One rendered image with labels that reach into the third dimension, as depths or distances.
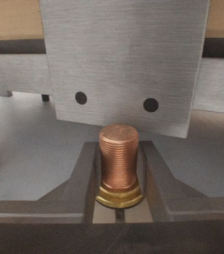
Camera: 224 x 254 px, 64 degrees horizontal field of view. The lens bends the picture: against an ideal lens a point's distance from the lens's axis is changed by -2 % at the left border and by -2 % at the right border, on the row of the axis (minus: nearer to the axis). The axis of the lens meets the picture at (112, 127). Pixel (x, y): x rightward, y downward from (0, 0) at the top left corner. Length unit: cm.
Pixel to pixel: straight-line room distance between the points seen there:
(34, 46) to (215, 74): 24
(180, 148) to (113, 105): 23
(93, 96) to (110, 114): 2
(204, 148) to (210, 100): 19
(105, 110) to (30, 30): 19
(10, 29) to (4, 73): 7
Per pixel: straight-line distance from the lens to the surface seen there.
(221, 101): 20
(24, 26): 32
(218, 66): 19
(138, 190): 16
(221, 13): 24
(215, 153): 38
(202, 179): 31
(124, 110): 15
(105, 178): 16
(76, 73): 16
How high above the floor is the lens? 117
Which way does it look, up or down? 27 degrees up
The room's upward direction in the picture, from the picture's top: 179 degrees clockwise
